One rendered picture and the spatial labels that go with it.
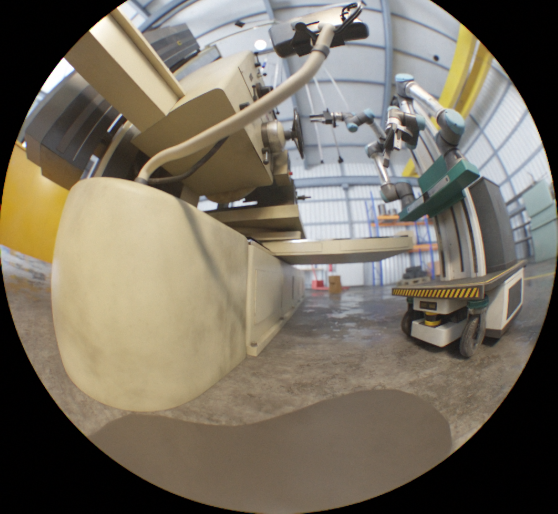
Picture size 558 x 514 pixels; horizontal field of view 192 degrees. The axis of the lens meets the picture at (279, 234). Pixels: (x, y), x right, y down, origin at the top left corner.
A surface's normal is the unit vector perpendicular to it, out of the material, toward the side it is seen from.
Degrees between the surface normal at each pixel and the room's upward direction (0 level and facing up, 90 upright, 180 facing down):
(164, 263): 90
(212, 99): 180
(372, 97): 169
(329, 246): 90
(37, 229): 90
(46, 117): 90
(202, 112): 180
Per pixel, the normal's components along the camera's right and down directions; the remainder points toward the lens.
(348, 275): -0.23, -0.26
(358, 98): -0.07, 0.89
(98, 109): 0.97, -0.04
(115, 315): 0.64, -0.19
